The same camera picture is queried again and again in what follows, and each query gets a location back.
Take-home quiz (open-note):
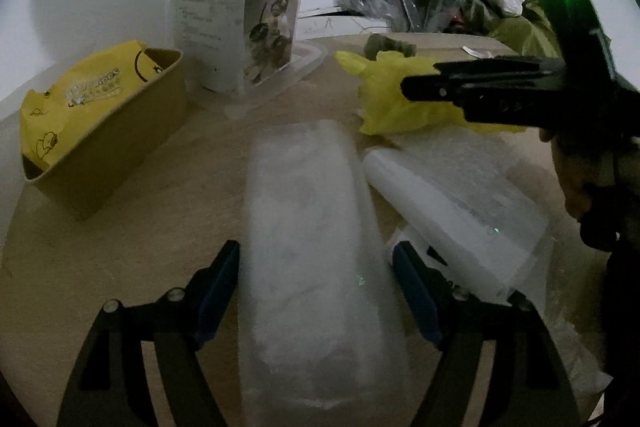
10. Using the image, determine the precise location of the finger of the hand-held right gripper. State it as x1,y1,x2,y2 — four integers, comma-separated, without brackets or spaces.
401,74,556,125
432,56,568,80

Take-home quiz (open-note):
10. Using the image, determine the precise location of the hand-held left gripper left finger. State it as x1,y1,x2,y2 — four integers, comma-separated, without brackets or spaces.
55,239,241,427

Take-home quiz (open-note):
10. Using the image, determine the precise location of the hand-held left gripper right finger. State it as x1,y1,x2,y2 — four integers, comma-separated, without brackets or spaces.
392,241,583,427

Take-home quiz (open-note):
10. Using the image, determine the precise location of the yellow plastic bag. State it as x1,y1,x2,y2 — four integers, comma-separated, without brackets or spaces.
334,50,526,136

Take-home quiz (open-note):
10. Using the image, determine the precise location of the white foam sheet roll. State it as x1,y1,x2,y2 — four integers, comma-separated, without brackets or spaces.
361,127,556,308

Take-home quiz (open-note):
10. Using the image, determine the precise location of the clear bubble wrap roll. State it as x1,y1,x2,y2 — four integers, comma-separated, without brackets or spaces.
237,119,416,413

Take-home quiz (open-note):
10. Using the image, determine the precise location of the person's right hand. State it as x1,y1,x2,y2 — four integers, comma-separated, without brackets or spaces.
539,127,618,225

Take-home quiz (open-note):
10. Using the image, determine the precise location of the small white paper scrap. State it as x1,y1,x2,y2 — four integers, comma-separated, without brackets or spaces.
462,46,518,58

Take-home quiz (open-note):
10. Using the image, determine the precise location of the olive green cloth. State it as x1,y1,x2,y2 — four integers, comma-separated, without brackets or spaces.
460,0,563,58

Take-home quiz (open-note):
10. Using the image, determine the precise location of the small green figurine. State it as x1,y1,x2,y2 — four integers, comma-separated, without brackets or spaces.
364,33,418,59

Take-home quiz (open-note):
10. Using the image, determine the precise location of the clear plastic lid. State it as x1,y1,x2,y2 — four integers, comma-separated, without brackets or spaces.
225,39,326,120

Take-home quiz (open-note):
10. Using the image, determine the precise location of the yellow wipes packet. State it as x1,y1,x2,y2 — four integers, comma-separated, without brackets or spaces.
20,40,173,170

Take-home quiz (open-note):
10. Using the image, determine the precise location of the white carton box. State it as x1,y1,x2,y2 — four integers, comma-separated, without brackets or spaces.
167,0,308,96

